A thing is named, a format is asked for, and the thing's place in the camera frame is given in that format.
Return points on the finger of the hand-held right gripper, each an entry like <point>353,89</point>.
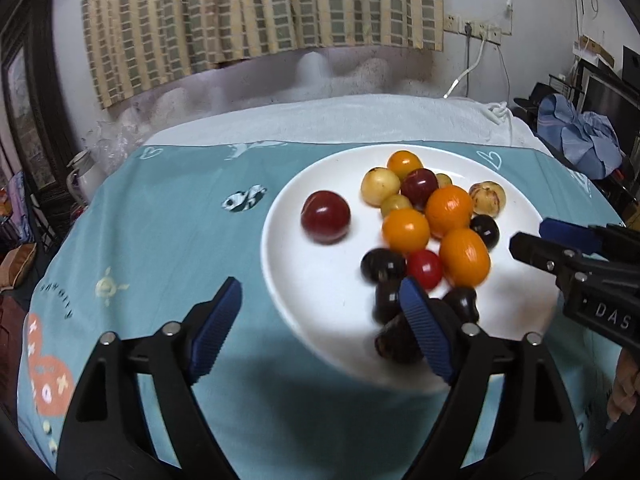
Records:
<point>570,235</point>
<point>542,254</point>

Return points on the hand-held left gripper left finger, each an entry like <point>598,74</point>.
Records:
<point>215,325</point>

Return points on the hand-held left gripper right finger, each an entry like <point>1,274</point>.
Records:
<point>425,325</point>

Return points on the wrinkled dark purple fruit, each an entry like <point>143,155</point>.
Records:
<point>397,345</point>

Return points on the dark purple plum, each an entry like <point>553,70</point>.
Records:
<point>462,304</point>
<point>484,230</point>
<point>386,302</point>
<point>382,265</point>

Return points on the small red fruit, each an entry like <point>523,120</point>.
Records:
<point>425,268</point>

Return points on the pale spotted yellow fruit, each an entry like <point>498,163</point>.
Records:
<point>486,199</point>

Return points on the white oval plate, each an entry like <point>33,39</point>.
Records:
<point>325,280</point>

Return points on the yellow-green pear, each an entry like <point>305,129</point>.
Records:
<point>395,205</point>

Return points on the red apple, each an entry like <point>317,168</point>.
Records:
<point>325,216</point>

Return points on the person's right hand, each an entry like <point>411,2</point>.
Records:
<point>625,385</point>

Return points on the teal printed blanket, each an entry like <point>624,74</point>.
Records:
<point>165,240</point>

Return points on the blue clothes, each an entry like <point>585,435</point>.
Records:
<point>580,135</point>

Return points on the small yellow-green fruit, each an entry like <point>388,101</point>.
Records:
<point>443,179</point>

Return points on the red plum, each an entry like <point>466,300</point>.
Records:
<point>419,186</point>

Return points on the black monitor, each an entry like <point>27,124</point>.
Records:
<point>610,95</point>

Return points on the pale yellow round fruit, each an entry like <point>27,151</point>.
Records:
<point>380,186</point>

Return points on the small orange tangerine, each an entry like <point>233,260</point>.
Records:
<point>404,164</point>

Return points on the white kettle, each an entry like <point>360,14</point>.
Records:
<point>85,177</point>

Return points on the brown cushion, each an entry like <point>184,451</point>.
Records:
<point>17,266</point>

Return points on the white sheet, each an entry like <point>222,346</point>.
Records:
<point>325,120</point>

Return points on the checked beige curtain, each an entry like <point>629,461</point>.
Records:
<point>250,15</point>

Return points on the white wall socket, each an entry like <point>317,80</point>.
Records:
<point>472,29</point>

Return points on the dark wooden picture frame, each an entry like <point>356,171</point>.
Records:
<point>30,110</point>

